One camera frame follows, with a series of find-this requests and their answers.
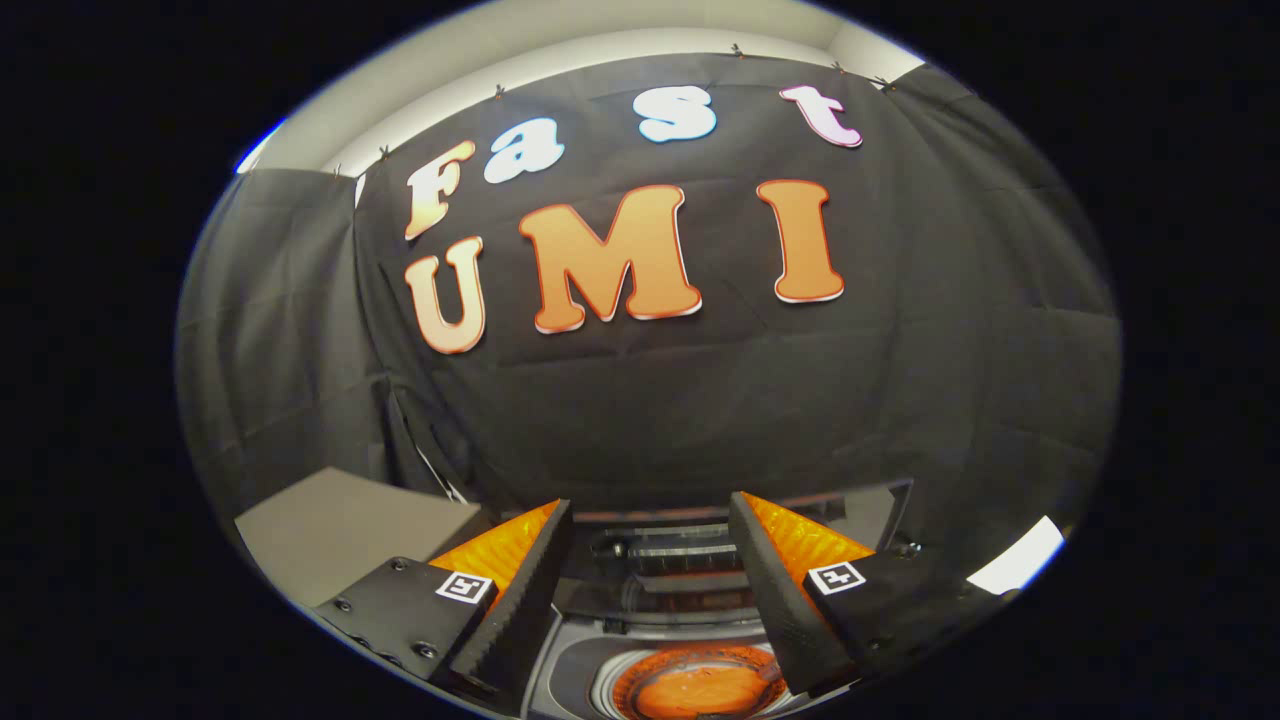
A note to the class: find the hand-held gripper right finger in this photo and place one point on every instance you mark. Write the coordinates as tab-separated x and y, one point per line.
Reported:
780	610

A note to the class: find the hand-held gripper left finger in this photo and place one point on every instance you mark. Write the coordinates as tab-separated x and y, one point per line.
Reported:
520	610

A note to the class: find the orange polo shirt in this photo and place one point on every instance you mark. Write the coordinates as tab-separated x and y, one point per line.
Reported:
700	692

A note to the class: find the grey flat platform box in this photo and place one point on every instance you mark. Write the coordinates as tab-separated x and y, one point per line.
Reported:
340	520

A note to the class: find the black backdrop cloth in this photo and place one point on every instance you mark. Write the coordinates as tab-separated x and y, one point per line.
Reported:
900	350

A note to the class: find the narrow ceiling light strip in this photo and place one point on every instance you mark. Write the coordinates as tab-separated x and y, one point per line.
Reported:
260	148

